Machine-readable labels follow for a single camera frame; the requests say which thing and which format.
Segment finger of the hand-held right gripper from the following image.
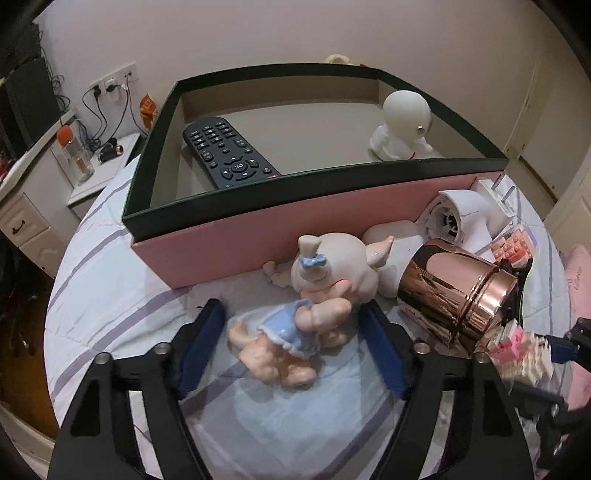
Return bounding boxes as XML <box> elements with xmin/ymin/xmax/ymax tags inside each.
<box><xmin>547</xmin><ymin>318</ymin><xmax>591</xmax><ymax>370</ymax></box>
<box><xmin>512</xmin><ymin>382</ymin><xmax>574</xmax><ymax>419</ymax></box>

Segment white earbuds case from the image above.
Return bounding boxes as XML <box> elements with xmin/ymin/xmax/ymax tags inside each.
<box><xmin>362</xmin><ymin>220</ymin><xmax>426</xmax><ymax>297</ymax></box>

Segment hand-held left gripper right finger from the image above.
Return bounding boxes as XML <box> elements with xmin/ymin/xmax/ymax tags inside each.
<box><xmin>358</xmin><ymin>302</ymin><xmax>541</xmax><ymax>480</ymax></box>

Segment white wardrobe door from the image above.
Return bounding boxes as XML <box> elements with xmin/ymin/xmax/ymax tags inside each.
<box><xmin>544</xmin><ymin>156</ymin><xmax>591</xmax><ymax>241</ymax></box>

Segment white nightstand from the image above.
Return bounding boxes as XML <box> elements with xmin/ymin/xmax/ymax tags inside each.
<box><xmin>67</xmin><ymin>132</ymin><xmax>148</xmax><ymax>220</ymax></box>

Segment orange snack bag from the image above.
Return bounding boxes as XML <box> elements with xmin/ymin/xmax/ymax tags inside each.
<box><xmin>138</xmin><ymin>92</ymin><xmax>160</xmax><ymax>135</ymax></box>

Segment white astronaut figurine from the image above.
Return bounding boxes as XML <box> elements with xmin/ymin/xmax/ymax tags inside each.
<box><xmin>368</xmin><ymin>90</ymin><xmax>435</xmax><ymax>162</ymax></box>

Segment white angled power adapter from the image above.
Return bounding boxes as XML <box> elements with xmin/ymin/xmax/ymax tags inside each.
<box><xmin>417</xmin><ymin>189</ymin><xmax>498</xmax><ymax>250</ymax></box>

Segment pink and white block toy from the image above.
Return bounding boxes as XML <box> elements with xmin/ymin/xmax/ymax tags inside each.
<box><xmin>487</xmin><ymin>322</ymin><xmax>555</xmax><ymax>394</ymax></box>

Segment clear bottle with orange cap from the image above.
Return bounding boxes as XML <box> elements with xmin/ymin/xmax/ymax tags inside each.
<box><xmin>55</xmin><ymin>125</ymin><xmax>96</xmax><ymax>185</ymax></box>

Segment white quilt with purple stripes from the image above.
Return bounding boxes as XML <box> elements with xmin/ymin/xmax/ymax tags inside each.
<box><xmin>46</xmin><ymin>152</ymin><xmax>573</xmax><ymax>480</ymax></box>

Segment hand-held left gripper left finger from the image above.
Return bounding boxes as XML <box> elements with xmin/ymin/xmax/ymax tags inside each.
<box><xmin>48</xmin><ymin>298</ymin><xmax>227</xmax><ymax>480</ymax></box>

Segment black computer tower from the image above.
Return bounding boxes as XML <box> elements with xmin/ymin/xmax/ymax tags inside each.
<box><xmin>4</xmin><ymin>55</ymin><xmax>62</xmax><ymax>155</ymax></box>

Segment cream and yellow plush toy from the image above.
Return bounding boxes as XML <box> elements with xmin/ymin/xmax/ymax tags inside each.
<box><xmin>324</xmin><ymin>54</ymin><xmax>370</xmax><ymax>68</ymax></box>

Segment white flat wall charger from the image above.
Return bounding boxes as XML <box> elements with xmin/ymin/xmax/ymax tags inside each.
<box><xmin>470</xmin><ymin>174</ymin><xmax>518</xmax><ymax>232</ymax></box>

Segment pink box with dark rim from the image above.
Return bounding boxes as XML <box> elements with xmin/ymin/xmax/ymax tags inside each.
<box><xmin>122</xmin><ymin>63</ymin><xmax>510</xmax><ymax>290</ymax></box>

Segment white wall socket strip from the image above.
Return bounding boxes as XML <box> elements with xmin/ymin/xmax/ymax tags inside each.
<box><xmin>89</xmin><ymin>62</ymin><xmax>138</xmax><ymax>98</ymax></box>

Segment rose gold metal cup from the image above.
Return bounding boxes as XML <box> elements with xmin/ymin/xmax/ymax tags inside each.
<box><xmin>397</xmin><ymin>239</ymin><xmax>520</xmax><ymax>360</ymax></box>

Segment doll figurine with blue dress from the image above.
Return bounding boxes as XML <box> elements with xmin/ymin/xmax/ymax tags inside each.
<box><xmin>228</xmin><ymin>234</ymin><xmax>396</xmax><ymax>392</ymax></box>

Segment white desk with drawers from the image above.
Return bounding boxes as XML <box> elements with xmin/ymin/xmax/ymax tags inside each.
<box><xmin>0</xmin><ymin>105</ymin><xmax>77</xmax><ymax>278</ymax></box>

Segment pink brick block toy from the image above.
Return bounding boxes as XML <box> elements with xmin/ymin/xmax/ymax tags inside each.
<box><xmin>479</xmin><ymin>225</ymin><xmax>537</xmax><ymax>267</ymax></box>

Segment black remote control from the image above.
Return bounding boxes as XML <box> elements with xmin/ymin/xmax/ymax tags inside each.
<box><xmin>182</xmin><ymin>117</ymin><xmax>283</xmax><ymax>189</ymax></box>

